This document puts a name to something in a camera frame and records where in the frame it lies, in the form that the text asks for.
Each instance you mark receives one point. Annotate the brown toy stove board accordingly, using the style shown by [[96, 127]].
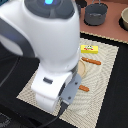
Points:
[[110, 29]]

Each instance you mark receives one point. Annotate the fork with orange handle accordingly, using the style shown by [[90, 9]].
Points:
[[81, 87]]

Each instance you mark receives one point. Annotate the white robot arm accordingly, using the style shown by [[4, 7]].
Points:
[[49, 31]]

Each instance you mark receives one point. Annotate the yellow butter box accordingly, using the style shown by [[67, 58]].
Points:
[[89, 49]]

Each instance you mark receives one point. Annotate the beige round plate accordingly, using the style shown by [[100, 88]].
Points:
[[81, 68]]

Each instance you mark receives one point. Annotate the knife with orange handle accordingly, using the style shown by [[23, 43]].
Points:
[[91, 61]]

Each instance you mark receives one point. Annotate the large grey pot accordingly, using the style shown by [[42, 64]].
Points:
[[95, 14]]

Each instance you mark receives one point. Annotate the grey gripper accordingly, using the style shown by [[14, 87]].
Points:
[[70, 90]]

